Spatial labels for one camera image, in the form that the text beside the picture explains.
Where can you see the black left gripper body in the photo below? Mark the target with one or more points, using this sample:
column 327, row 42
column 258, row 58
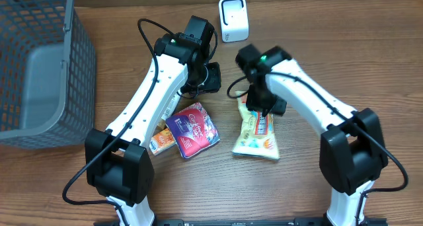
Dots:
column 213, row 82

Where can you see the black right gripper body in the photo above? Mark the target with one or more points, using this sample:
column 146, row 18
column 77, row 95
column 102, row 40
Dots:
column 264, row 100

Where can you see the yellow snack bag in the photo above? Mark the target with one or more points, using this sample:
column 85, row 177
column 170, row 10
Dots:
column 257, row 137

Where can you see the white tube with gold cap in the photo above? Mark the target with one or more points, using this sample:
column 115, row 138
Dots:
column 169, row 111

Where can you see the red purple pad pack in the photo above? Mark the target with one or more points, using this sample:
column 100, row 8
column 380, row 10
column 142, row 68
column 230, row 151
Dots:
column 193, row 130

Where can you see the orange small box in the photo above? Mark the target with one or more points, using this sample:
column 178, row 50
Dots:
column 161, row 142

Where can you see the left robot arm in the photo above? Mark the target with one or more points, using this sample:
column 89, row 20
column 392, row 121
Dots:
column 117, row 161

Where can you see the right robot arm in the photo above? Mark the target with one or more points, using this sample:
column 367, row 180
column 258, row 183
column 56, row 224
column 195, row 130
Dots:
column 351, row 142

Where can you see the white barcode scanner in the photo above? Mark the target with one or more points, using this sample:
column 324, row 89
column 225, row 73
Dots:
column 234, row 20

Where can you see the grey plastic shopping basket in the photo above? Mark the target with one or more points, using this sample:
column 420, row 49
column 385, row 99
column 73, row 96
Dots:
column 48, row 75

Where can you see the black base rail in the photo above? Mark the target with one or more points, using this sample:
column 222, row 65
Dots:
column 300, row 221

